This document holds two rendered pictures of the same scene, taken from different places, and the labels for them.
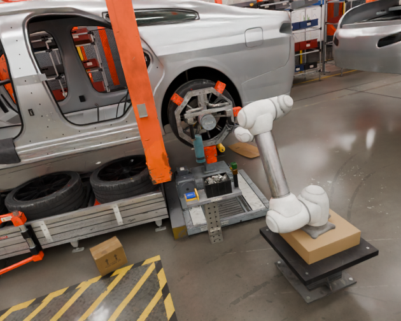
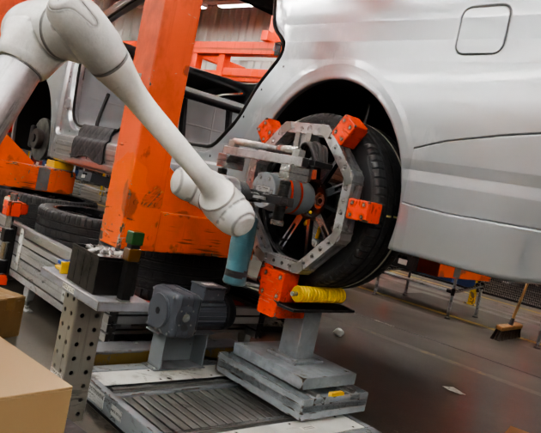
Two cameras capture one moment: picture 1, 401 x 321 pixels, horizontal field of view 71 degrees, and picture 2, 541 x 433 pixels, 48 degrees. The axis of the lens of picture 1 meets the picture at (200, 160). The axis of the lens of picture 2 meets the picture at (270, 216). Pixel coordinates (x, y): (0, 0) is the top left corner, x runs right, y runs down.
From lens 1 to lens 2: 2.36 m
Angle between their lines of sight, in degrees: 57
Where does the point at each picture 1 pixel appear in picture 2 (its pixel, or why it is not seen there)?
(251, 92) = (429, 179)
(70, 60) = not seen: hidden behind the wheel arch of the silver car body
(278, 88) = (513, 198)
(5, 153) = (98, 144)
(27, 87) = not seen: hidden behind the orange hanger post
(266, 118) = (14, 24)
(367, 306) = not seen: outside the picture
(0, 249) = not seen: outside the picture
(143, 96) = (144, 60)
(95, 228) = (45, 283)
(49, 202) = (57, 217)
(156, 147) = (124, 164)
